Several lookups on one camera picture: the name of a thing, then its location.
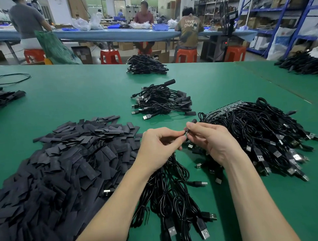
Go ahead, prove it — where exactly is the clear plastic bag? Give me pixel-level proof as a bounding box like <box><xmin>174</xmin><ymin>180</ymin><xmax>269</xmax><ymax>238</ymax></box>
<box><xmin>71</xmin><ymin>16</ymin><xmax>92</xmax><ymax>32</ymax></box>
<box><xmin>89</xmin><ymin>13</ymin><xmax>103</xmax><ymax>31</ymax></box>

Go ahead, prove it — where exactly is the person's left hand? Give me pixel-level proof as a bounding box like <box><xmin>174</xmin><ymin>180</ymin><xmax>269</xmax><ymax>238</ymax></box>
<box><xmin>126</xmin><ymin>125</ymin><xmax>191</xmax><ymax>178</ymax></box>

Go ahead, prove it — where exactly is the person's right forearm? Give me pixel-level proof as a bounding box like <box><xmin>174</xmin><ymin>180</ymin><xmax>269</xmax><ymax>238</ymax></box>
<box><xmin>220</xmin><ymin>147</ymin><xmax>301</xmax><ymax>241</ymax></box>

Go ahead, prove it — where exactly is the red plastic stool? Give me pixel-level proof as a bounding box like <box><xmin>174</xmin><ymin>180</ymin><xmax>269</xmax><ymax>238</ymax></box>
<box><xmin>23</xmin><ymin>48</ymin><xmax>47</xmax><ymax>64</ymax></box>
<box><xmin>223</xmin><ymin>45</ymin><xmax>248</xmax><ymax>63</ymax></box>
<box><xmin>174</xmin><ymin>48</ymin><xmax>199</xmax><ymax>65</ymax></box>
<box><xmin>137</xmin><ymin>41</ymin><xmax>153</xmax><ymax>56</ymax></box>
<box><xmin>99</xmin><ymin>48</ymin><xmax>123</xmax><ymax>66</ymax></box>

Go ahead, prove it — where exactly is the thin green-black cable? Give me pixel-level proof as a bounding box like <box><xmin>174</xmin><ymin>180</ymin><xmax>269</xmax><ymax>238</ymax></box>
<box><xmin>0</xmin><ymin>73</ymin><xmax>32</xmax><ymax>86</ymax></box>

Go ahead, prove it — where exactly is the long blue work table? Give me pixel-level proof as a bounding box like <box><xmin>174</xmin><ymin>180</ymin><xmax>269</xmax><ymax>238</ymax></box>
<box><xmin>0</xmin><ymin>1</ymin><xmax>259</xmax><ymax>66</ymax></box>

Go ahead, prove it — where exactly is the black bench machine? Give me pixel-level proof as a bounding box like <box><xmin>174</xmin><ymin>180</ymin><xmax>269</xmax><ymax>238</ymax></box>
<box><xmin>217</xmin><ymin>0</ymin><xmax>241</xmax><ymax>37</ymax></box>

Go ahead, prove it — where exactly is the person's right hand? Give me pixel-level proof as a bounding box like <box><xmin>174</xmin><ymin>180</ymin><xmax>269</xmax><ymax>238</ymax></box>
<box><xmin>185</xmin><ymin>117</ymin><xmax>247</xmax><ymax>170</ymax></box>

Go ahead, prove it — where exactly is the green plastic bag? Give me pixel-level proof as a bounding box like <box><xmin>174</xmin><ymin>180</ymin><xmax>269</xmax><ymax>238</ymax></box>
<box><xmin>35</xmin><ymin>26</ymin><xmax>83</xmax><ymax>69</ymax></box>

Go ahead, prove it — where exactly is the tall cardboard box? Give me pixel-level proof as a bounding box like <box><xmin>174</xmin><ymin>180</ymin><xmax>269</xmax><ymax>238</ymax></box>
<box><xmin>68</xmin><ymin>0</ymin><xmax>90</xmax><ymax>20</ymax></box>

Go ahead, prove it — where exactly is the small heap of sleeved cables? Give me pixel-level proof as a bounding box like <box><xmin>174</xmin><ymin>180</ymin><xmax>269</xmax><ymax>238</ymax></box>
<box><xmin>125</xmin><ymin>52</ymin><xmax>170</xmax><ymax>78</ymax></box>
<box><xmin>129</xmin><ymin>77</ymin><xmax>197</xmax><ymax>122</ymax></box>

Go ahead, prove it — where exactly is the person's left forearm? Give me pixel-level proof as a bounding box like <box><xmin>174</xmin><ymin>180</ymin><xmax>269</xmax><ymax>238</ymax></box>
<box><xmin>48</xmin><ymin>162</ymin><xmax>163</xmax><ymax>241</ymax></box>

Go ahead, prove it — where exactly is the large pile of usb cables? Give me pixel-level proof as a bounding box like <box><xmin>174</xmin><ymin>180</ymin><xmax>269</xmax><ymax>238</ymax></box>
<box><xmin>184</xmin><ymin>92</ymin><xmax>318</xmax><ymax>192</ymax></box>

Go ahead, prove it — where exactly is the bundle of long usb cables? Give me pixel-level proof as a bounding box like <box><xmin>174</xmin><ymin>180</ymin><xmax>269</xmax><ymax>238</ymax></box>
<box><xmin>100</xmin><ymin>148</ymin><xmax>220</xmax><ymax>241</ymax></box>

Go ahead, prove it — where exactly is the pile of black flat sleeves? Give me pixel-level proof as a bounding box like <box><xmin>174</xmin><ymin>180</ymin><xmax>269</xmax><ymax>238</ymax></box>
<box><xmin>0</xmin><ymin>113</ymin><xmax>155</xmax><ymax>241</ymax></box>

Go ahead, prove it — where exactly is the grey metal shelving rack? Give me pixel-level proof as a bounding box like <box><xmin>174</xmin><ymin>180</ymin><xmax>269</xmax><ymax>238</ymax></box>
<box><xmin>192</xmin><ymin>0</ymin><xmax>248</xmax><ymax>27</ymax></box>

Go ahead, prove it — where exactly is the blue metal shelving rack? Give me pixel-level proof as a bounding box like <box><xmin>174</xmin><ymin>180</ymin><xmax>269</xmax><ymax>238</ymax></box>
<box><xmin>237</xmin><ymin>0</ymin><xmax>318</xmax><ymax>61</ymax></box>

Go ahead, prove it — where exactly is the large white sack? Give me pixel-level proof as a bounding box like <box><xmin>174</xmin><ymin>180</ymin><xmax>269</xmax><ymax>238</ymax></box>
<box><xmin>263</xmin><ymin>26</ymin><xmax>300</xmax><ymax>61</ymax></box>

